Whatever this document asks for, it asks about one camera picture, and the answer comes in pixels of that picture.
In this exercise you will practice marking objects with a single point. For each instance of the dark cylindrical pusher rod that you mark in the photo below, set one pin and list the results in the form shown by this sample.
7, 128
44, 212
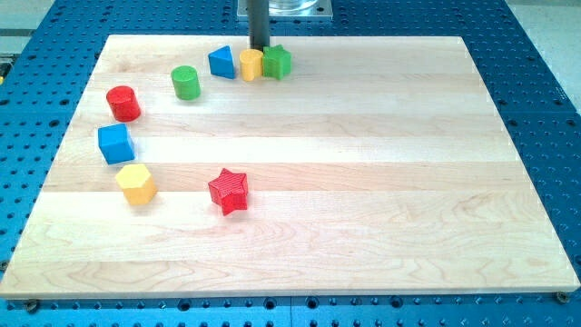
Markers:
259, 23

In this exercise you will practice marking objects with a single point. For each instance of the blue triangle block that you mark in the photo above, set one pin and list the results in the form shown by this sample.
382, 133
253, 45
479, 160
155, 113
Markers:
221, 63

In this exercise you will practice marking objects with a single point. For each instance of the light wooden board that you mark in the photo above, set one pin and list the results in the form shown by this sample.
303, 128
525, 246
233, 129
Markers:
379, 165

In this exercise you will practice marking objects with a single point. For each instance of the yellow cylinder block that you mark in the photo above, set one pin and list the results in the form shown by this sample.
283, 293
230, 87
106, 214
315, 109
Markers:
251, 64

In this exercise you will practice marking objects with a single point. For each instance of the green star block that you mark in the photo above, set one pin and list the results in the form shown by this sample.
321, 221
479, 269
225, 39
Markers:
276, 62

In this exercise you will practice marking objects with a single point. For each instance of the green cylinder block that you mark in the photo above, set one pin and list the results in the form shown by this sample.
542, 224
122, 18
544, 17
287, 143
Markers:
185, 82

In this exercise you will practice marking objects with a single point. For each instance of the red cylinder block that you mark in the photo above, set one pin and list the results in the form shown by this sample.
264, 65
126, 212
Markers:
123, 103

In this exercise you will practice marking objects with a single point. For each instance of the red star block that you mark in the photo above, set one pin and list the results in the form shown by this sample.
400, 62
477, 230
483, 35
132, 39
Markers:
229, 190

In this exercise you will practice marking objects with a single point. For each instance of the blue cube block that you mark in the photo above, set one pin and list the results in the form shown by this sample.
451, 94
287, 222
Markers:
115, 143

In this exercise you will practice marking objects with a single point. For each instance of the yellow hexagon block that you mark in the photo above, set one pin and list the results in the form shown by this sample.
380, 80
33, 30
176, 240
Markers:
137, 183

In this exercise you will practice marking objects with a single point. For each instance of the blue perforated base table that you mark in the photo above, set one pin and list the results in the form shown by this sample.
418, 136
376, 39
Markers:
45, 85

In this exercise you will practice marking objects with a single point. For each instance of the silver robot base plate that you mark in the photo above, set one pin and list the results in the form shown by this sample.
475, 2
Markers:
302, 10

